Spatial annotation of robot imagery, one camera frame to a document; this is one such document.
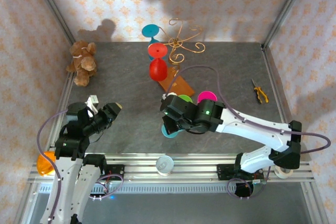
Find light blue wine glass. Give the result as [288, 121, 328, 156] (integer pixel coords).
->
[161, 123, 180, 139]

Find green wine glass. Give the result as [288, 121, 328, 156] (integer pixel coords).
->
[177, 94, 195, 104]

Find pink wine glass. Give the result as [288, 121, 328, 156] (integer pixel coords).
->
[197, 91, 218, 104]

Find red wine glass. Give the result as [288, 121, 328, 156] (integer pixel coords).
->
[146, 42, 168, 82]

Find orange round object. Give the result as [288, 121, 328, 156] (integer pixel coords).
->
[36, 151, 57, 177]

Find brown teddy bear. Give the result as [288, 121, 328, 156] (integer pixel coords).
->
[65, 40, 98, 87]

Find beige masking tape roll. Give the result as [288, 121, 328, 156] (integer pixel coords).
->
[274, 165, 295, 180]

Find gold wire rack, wooden base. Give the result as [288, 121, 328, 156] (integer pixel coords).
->
[156, 18, 207, 98]

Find aluminium side rail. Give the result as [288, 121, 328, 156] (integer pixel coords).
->
[261, 43, 329, 224]
[19, 71, 76, 224]

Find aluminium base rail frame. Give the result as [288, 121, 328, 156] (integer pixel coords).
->
[30, 152, 315, 184]

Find yellow-handled pliers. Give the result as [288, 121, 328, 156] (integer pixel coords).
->
[251, 78, 270, 104]

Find slotted grey cable duct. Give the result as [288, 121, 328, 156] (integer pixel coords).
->
[38, 183, 263, 194]

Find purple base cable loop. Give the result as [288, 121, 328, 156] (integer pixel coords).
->
[227, 177, 271, 200]
[89, 173, 124, 201]

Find aluminium corner post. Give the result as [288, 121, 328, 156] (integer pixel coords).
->
[28, 0, 77, 46]
[261, 0, 313, 49]

